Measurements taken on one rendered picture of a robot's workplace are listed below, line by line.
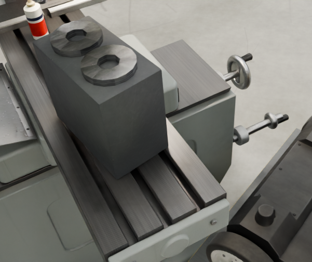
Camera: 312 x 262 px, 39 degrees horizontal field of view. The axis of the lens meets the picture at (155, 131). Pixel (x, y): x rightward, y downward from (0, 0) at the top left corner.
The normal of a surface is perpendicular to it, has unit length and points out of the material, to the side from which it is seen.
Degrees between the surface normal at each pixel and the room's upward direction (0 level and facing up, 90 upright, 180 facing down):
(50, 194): 90
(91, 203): 0
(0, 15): 90
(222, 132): 90
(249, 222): 0
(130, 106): 90
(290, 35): 0
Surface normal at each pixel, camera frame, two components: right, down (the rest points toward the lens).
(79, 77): -0.08, -0.68
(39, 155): 0.47, 0.62
